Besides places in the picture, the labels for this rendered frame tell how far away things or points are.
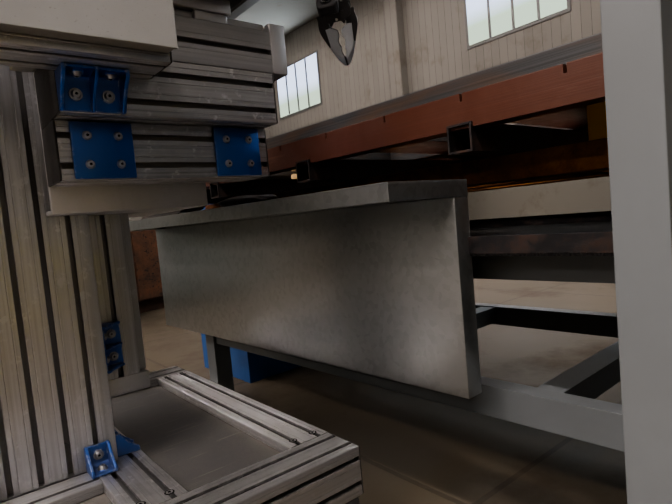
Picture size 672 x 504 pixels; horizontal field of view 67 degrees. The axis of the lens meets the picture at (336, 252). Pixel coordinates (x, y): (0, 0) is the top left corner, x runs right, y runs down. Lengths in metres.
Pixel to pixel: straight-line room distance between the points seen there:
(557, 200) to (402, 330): 7.22
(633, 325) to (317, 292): 0.82
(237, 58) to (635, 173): 0.69
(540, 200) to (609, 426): 7.40
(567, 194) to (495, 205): 1.19
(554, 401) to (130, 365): 0.79
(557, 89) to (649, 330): 0.48
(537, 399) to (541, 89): 0.52
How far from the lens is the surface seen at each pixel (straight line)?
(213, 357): 1.90
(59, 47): 0.76
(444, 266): 0.91
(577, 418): 0.98
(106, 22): 0.75
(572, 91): 0.84
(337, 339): 1.15
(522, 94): 0.88
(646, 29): 0.46
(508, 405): 1.04
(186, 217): 1.33
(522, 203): 8.42
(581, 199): 7.99
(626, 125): 0.45
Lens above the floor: 0.63
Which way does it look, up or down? 4 degrees down
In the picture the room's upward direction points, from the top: 5 degrees counter-clockwise
